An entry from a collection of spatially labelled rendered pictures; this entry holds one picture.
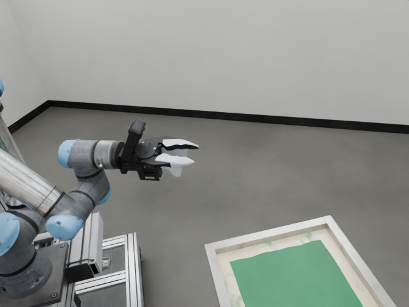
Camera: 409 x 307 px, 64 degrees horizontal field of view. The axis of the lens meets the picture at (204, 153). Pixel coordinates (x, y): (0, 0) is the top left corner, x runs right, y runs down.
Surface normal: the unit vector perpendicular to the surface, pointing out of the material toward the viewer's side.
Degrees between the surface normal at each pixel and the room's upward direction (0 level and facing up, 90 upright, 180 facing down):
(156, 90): 90
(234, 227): 0
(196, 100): 90
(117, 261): 0
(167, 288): 0
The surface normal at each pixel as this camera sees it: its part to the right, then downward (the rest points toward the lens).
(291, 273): -0.10, -0.81
